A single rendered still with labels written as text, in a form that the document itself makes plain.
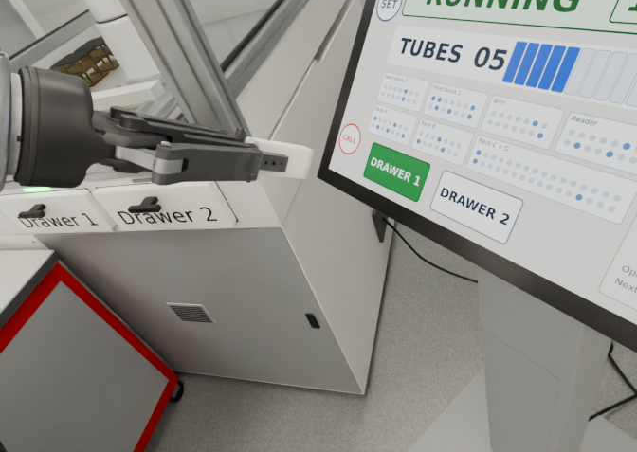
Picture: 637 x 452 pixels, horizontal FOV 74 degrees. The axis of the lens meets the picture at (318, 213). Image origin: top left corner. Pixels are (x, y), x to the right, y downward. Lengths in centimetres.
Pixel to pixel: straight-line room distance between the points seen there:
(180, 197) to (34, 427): 72
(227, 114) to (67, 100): 41
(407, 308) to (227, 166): 134
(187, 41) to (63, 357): 93
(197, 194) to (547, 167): 59
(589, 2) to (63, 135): 41
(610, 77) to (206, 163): 33
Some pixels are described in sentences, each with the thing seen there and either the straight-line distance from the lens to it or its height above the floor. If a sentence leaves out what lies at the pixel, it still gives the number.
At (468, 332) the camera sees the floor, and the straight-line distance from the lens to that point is 154.
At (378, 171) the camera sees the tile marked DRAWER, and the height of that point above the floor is 100.
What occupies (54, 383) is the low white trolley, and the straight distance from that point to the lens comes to 133.
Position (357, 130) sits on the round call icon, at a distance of 57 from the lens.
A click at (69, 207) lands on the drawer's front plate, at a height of 90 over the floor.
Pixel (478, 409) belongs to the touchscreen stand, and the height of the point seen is 4.
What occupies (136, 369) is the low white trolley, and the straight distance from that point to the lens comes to 151.
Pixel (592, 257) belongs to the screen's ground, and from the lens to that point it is 42.
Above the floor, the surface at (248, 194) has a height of 88.
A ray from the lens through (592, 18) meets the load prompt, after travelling 45.
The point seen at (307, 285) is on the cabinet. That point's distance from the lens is 95.
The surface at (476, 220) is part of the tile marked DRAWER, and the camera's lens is 46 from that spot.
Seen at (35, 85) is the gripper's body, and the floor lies 126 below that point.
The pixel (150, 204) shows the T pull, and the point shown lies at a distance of 86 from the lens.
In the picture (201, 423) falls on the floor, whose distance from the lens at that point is 166.
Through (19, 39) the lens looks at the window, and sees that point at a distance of 87.
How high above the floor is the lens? 132
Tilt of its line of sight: 40 degrees down
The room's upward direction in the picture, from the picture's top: 22 degrees counter-clockwise
